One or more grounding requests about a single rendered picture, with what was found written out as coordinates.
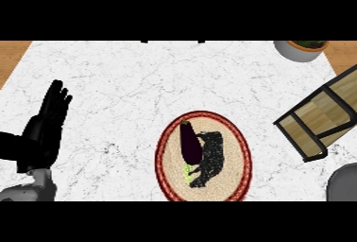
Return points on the oval woven red-rimmed placemat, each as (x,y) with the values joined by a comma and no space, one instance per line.
(231,176)

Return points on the potted plant in white pot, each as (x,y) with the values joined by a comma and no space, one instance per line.
(299,50)

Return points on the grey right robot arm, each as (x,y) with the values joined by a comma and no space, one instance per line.
(344,184)

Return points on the wooden black-framed tiered shelf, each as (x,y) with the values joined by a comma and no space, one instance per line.
(320,113)

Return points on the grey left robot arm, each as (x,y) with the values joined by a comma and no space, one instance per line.
(37,187)

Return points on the dark purple eggplant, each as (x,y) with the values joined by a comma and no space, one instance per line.
(190,145)

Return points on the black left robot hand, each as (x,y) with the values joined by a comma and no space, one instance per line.
(44,135)

